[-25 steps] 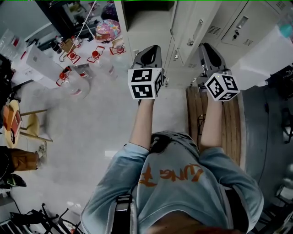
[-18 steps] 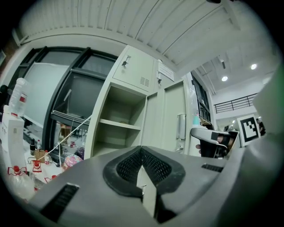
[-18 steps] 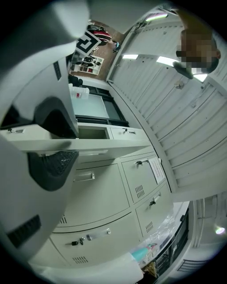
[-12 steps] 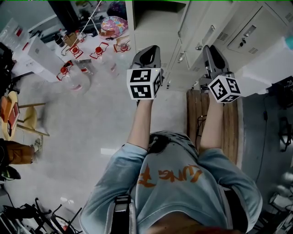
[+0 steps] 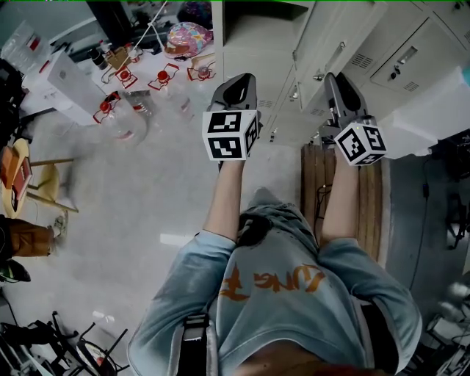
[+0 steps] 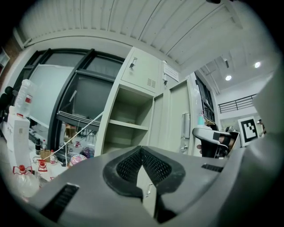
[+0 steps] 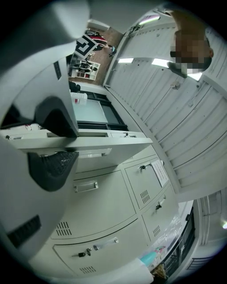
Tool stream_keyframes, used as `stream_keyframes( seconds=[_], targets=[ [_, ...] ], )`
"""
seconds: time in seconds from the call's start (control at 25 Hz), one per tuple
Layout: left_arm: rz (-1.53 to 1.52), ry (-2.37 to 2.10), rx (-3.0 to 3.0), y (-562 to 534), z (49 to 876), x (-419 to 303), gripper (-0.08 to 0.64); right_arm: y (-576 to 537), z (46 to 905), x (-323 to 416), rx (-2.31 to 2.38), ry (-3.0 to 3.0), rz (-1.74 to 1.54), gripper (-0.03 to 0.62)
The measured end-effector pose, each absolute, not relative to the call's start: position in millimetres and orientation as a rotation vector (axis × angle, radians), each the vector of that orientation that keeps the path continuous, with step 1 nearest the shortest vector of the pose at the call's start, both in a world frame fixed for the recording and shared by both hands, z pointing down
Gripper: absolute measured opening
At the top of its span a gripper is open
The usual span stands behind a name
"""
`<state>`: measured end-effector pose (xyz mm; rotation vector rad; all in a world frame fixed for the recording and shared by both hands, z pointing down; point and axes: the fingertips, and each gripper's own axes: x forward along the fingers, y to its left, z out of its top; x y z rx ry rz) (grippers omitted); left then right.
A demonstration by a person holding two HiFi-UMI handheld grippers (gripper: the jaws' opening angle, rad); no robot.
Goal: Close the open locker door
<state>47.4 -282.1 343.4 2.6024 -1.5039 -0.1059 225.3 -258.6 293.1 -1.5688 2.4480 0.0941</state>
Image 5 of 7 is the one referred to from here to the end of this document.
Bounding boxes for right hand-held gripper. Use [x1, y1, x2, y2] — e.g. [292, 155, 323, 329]
[319, 72, 388, 167]

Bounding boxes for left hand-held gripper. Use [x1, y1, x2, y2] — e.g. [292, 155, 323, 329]
[201, 72, 264, 172]

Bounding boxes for grey metal lockers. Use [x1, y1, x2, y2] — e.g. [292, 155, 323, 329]
[211, 0, 470, 148]

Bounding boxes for grey metal locker door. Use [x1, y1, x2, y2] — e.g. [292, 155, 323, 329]
[292, 0, 389, 112]

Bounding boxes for person's left forearm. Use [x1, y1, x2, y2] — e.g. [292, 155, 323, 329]
[203, 159, 246, 243]

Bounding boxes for person's right forearm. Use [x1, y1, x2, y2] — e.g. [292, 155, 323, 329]
[319, 152, 361, 245]

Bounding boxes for large white box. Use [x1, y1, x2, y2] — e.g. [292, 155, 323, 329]
[377, 65, 470, 161]

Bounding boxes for clear red-capped water bottle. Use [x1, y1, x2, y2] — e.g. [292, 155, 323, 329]
[186, 60, 217, 111]
[92, 91, 148, 141]
[147, 62, 195, 120]
[114, 65, 155, 118]

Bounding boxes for colourful patterned helmet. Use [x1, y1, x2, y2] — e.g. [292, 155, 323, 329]
[164, 21, 214, 59]

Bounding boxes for white table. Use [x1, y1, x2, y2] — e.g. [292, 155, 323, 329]
[20, 47, 217, 111]

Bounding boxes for grey trousers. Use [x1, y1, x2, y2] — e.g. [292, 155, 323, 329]
[238, 187, 320, 258]

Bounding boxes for dark purple helmet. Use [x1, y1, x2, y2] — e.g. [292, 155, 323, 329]
[178, 0, 213, 23]

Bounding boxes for small cardboard box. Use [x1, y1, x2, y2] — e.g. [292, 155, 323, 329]
[105, 46, 130, 71]

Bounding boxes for black flask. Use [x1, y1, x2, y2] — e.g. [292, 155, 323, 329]
[87, 47, 109, 71]

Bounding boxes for white water dispenser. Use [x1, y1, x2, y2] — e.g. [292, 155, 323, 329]
[20, 49, 107, 126]

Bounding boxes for light blue printed shirt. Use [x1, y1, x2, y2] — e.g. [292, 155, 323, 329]
[127, 229, 423, 376]

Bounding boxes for round wooden stool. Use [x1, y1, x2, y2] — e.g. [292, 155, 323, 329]
[1, 137, 80, 220]

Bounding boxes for orange box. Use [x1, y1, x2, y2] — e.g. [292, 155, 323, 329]
[0, 145, 34, 214]

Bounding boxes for black office chair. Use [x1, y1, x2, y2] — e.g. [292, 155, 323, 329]
[0, 58, 26, 148]

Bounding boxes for black metal stool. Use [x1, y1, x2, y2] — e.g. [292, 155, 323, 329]
[75, 322, 131, 376]

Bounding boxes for black metal chair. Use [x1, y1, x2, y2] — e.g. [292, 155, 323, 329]
[21, 311, 80, 353]

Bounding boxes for black cable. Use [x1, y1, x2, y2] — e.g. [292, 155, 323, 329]
[421, 157, 431, 265]

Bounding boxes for white cord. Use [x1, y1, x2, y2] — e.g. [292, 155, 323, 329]
[128, 0, 169, 56]

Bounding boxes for black bag strap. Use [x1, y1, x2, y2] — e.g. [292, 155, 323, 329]
[181, 314, 211, 376]
[361, 303, 400, 376]

